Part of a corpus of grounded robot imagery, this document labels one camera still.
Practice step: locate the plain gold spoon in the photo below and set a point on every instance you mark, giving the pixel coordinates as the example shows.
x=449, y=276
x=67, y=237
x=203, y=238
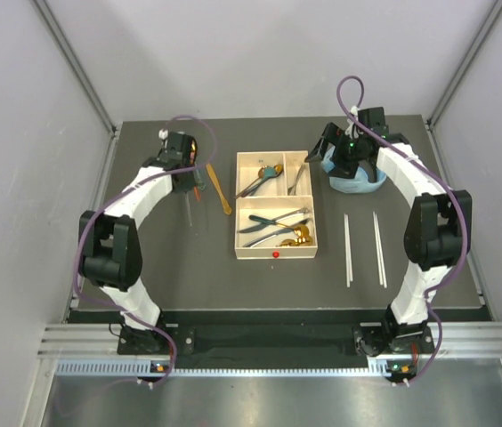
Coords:
x=303, y=235

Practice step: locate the orange silicone spoon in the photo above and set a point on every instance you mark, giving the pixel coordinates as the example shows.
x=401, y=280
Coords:
x=197, y=194

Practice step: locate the aluminium front rail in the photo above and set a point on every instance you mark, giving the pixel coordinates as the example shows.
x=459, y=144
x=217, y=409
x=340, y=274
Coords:
x=459, y=340

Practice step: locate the left aluminium frame post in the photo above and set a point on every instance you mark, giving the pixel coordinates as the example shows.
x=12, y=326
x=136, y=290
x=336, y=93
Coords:
x=47, y=16

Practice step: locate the iridescent blue purple spoon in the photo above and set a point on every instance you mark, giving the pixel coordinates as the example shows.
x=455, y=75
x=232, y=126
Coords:
x=250, y=188

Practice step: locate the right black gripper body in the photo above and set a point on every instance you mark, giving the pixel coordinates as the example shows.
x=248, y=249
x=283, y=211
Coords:
x=348, y=153

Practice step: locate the silver round ladle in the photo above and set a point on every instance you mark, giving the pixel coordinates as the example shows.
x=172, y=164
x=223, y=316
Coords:
x=188, y=209

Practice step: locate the light blue headphones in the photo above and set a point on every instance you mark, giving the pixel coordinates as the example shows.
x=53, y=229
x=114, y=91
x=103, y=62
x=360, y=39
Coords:
x=359, y=184

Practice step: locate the silver knife lower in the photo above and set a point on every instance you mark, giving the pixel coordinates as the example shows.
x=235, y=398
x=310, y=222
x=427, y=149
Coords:
x=290, y=229

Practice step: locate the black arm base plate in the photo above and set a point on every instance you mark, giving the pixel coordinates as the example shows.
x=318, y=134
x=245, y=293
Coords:
x=234, y=342

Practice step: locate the dark teal handled knife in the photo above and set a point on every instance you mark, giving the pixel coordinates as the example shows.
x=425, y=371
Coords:
x=260, y=224

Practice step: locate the cream divided utensil box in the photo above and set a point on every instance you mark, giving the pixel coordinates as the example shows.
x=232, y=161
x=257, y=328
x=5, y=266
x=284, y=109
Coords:
x=274, y=207

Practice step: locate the teal silicone spoon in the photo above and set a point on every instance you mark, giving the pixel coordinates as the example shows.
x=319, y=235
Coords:
x=267, y=173

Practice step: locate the white chopstick inner right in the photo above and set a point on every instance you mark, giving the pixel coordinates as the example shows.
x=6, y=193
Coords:
x=379, y=249

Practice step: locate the ornate gold spoon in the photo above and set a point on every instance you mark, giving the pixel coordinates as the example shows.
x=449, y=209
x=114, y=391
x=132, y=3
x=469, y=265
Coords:
x=295, y=242

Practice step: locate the rose copper spoon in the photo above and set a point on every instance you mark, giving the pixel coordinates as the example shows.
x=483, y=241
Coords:
x=279, y=170

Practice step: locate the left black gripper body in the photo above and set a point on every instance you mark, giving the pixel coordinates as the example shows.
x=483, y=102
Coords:
x=189, y=184

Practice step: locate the slotted cable duct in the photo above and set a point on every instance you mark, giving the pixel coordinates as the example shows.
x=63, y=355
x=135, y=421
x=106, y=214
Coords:
x=154, y=369

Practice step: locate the silver fork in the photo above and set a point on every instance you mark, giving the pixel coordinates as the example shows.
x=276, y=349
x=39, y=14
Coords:
x=291, y=191

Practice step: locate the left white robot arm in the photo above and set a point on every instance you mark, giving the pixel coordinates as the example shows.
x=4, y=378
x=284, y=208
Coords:
x=111, y=258

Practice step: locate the right aluminium frame post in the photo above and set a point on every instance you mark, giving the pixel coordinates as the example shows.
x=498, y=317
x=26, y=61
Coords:
x=473, y=49

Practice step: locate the gold butter knife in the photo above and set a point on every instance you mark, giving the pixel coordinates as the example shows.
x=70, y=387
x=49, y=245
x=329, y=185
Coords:
x=213, y=177

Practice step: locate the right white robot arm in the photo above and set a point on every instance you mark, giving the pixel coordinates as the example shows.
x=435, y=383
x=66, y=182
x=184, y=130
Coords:
x=437, y=238

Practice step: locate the aluminium frame post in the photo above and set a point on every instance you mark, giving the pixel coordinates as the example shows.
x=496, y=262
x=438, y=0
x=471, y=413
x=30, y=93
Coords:
x=47, y=16
x=473, y=49

